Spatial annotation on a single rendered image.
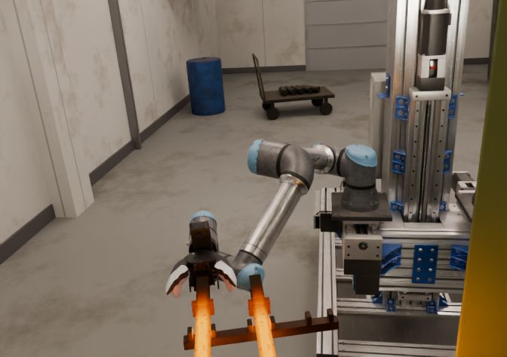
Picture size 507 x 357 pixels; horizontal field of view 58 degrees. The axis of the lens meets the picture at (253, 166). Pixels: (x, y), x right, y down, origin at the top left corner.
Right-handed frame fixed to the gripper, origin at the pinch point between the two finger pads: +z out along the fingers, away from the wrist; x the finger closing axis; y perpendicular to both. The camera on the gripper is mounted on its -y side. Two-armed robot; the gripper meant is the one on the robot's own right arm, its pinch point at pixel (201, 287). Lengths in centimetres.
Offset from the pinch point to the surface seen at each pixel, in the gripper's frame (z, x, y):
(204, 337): 12.5, -0.4, 2.6
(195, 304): 2.7, 1.5, 2.1
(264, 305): 5.0, -13.1, 2.6
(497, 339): 58, -27, -33
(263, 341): 15.4, -11.7, 2.6
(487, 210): 55, -26, -43
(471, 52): -779, -508, 82
